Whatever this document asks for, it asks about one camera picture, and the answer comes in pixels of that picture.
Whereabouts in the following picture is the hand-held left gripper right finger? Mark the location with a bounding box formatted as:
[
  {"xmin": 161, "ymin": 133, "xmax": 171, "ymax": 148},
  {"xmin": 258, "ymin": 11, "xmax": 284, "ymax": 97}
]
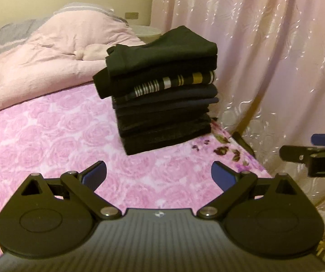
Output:
[{"xmin": 197, "ymin": 161, "xmax": 297, "ymax": 220}]

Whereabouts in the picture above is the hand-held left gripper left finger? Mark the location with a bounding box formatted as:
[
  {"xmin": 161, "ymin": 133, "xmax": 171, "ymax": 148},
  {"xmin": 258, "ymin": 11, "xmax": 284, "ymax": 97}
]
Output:
[{"xmin": 21, "ymin": 160, "xmax": 122, "ymax": 220}]

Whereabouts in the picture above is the black t-shirt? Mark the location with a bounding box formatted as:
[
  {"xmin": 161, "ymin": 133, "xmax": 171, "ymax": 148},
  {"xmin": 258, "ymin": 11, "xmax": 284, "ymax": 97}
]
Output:
[{"xmin": 105, "ymin": 25, "xmax": 219, "ymax": 77}]

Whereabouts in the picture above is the stack of folded dark clothes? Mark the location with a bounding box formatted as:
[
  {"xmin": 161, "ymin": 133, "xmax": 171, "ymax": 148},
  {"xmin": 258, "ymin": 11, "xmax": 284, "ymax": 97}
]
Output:
[{"xmin": 92, "ymin": 55, "xmax": 220, "ymax": 156}]

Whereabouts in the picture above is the pink rose blanket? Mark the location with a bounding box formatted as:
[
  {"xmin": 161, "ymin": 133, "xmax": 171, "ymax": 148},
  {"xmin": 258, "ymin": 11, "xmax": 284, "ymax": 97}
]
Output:
[{"xmin": 0, "ymin": 83, "xmax": 273, "ymax": 261}]

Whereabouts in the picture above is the pink embroidered curtain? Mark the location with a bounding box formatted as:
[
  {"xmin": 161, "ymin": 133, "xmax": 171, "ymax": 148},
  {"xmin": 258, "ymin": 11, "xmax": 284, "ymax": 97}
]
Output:
[{"xmin": 150, "ymin": 0, "xmax": 325, "ymax": 234}]

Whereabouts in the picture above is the pink comforter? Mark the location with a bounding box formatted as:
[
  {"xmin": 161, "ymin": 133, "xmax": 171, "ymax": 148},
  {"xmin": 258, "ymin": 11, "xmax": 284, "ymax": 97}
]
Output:
[{"xmin": 0, "ymin": 6, "xmax": 146, "ymax": 116}]

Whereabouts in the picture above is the white round stool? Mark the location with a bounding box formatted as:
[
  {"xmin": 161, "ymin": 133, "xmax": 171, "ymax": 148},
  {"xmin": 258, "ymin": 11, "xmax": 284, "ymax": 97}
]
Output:
[{"xmin": 131, "ymin": 25, "xmax": 162, "ymax": 39}]

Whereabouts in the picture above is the grey striped pillow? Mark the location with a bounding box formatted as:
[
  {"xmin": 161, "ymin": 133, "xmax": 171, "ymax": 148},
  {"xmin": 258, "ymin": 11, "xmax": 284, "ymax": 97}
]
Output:
[{"xmin": 0, "ymin": 2, "xmax": 129, "ymax": 61}]

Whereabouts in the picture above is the dark bed frame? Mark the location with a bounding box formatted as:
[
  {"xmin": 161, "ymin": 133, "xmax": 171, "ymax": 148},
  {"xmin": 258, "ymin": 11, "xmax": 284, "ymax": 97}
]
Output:
[{"xmin": 232, "ymin": 131, "xmax": 257, "ymax": 158}]

